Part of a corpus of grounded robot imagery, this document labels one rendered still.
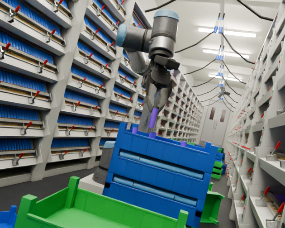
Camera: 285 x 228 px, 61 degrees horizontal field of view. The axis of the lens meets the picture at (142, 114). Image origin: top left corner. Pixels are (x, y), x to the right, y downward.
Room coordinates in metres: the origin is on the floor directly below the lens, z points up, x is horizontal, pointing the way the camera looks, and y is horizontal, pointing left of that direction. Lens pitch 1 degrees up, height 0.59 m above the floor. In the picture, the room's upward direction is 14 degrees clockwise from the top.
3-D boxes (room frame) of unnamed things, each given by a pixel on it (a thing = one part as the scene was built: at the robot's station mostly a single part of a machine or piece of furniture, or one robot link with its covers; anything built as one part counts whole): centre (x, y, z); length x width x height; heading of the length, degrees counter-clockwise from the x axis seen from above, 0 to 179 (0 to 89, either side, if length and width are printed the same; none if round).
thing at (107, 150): (1.62, 0.12, 0.31); 0.17 x 0.15 x 0.18; 86
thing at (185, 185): (0.82, -0.11, 0.44); 0.30 x 0.20 x 0.08; 79
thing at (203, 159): (0.82, -0.11, 0.52); 0.30 x 0.20 x 0.08; 79
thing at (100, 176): (1.62, 0.13, 0.17); 0.19 x 0.19 x 0.10
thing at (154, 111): (0.77, -0.04, 0.60); 0.02 x 0.02 x 0.06
